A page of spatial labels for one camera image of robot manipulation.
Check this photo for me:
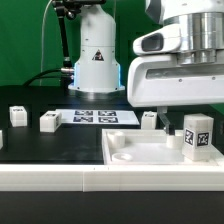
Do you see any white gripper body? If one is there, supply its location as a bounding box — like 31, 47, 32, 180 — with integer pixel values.
127, 54, 224, 107

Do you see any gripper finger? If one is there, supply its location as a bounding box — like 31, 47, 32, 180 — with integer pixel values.
157, 106, 175, 136

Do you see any white square tabletop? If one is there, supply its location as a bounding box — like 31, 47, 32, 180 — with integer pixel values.
102, 129, 224, 167

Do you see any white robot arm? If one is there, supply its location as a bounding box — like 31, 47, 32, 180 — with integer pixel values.
69, 0, 224, 109

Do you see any AprilTag paper sheet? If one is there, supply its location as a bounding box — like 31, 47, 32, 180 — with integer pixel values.
57, 109, 139, 125

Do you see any white part left edge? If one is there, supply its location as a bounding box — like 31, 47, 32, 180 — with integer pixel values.
0, 130, 3, 150

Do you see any white L-shaped fence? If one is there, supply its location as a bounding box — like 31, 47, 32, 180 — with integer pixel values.
0, 164, 224, 192

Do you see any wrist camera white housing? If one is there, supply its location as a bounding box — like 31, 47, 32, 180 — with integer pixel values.
133, 24, 181, 55

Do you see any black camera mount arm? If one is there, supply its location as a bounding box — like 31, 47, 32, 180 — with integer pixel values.
50, 0, 108, 78

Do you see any grey cable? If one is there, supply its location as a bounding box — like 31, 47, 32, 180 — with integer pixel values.
39, 0, 54, 87

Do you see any black cable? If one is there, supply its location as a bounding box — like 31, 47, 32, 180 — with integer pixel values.
22, 68, 74, 87

